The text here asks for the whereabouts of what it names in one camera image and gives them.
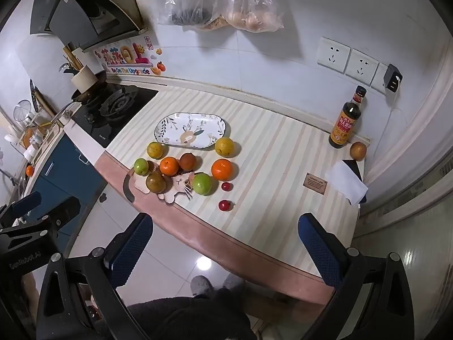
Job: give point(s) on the large green apple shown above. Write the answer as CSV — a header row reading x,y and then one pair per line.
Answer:
x,y
202,183

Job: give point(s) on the yellow green orange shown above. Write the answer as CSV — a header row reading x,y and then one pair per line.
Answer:
x,y
155,149

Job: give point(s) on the blue kitchen cabinet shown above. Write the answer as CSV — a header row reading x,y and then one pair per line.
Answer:
x,y
63,170

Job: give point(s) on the black gas stove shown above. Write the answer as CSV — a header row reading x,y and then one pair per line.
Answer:
x,y
141,97

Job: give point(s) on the black flat item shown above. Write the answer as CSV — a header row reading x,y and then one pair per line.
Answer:
x,y
355,166

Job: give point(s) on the brown kiwi fruit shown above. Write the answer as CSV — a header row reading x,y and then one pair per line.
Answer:
x,y
358,151

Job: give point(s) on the colourful wall sticker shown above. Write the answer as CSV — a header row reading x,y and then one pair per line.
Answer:
x,y
127,60

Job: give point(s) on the black plug charger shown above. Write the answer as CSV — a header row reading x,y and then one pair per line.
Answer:
x,y
393,78

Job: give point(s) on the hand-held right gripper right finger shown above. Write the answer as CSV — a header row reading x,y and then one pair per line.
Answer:
x,y
318,251

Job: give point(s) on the yellow label jar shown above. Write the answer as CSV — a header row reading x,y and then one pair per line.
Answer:
x,y
345,124

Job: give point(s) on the red cherry tomato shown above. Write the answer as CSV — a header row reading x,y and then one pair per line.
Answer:
x,y
225,205
225,186

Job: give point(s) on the person's left forearm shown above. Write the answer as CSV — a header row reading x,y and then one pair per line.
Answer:
x,y
29,297

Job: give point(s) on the small orange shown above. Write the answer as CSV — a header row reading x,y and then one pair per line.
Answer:
x,y
169,166

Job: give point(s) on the person's dark trouser legs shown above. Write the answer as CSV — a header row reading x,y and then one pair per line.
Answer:
x,y
191,318

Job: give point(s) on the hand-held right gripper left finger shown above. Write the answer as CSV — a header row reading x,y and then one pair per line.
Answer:
x,y
131,251

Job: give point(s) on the clear bag with orange contents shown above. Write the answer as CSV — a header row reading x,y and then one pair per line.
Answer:
x,y
251,10

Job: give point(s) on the white paper napkin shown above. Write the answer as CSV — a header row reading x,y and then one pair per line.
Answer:
x,y
345,180

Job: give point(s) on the floral oval ceramic plate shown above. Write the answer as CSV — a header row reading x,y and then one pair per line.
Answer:
x,y
170,124

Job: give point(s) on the small green apple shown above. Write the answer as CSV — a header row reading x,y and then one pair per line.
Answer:
x,y
141,166

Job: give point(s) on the metal strainer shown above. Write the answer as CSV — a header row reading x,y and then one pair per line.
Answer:
x,y
22,110

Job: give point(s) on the brown tablecloth label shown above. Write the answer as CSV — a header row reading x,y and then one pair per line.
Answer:
x,y
314,183

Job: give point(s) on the white wall socket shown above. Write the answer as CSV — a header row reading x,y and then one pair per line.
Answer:
x,y
378,76
332,55
361,67

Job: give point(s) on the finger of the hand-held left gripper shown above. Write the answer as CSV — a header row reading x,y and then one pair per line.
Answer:
x,y
23,203
65,209

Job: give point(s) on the cat shaped mat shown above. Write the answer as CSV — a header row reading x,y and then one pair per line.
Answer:
x,y
182,184

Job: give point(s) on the large orange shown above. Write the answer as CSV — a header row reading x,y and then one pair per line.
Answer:
x,y
222,169

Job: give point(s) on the striped tablecloth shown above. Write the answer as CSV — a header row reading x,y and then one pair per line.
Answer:
x,y
283,148

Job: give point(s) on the small orange round item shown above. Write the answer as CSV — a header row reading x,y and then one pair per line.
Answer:
x,y
29,170

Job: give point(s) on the white utensil holder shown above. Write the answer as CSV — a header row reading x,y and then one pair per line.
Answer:
x,y
84,78

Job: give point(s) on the dark reddish orange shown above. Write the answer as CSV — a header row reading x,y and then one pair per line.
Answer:
x,y
187,161

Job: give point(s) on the grey range hood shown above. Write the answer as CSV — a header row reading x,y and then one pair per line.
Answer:
x,y
70,14

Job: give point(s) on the grey fuzzy slipper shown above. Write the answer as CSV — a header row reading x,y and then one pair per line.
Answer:
x,y
201,285
233,281

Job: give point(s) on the dark reddish brown apple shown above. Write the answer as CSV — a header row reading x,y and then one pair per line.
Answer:
x,y
155,182

